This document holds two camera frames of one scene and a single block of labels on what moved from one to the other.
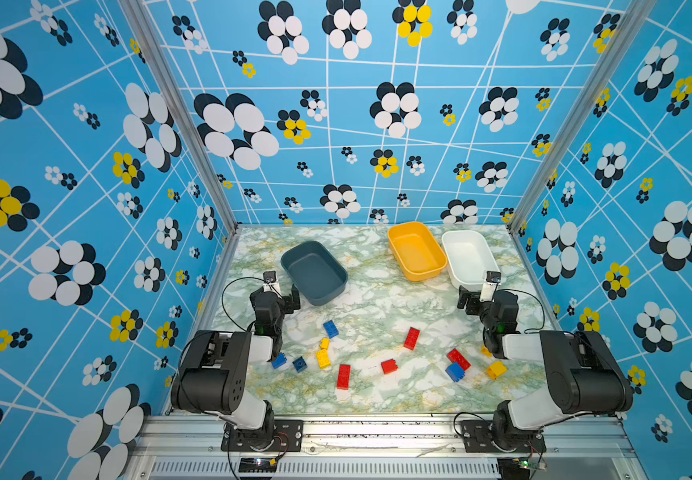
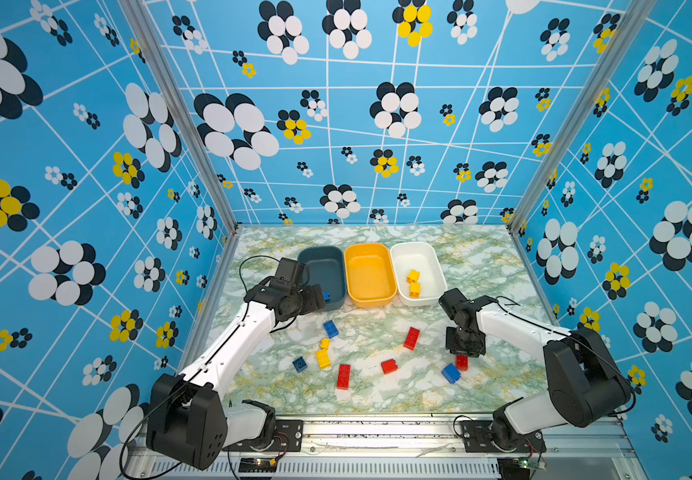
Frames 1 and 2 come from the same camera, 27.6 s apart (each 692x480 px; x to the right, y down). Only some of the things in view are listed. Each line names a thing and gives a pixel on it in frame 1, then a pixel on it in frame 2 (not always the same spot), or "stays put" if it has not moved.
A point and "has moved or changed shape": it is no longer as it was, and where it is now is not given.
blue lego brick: [455, 372] stays put
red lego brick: [457, 357] has moved or changed shape
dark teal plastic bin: [315, 271] has moved or changed shape
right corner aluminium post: [631, 20] stays put
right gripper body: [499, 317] -> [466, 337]
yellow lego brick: [496, 370] -> [415, 290]
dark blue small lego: [299, 364] stays put
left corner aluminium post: [150, 37] stays put
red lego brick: [411, 338] stays put
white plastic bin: [468, 257] -> [421, 256]
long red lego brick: [344, 377] stays put
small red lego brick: [389, 366] stays put
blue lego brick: [331, 329] stays put
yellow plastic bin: [416, 250] -> [371, 278]
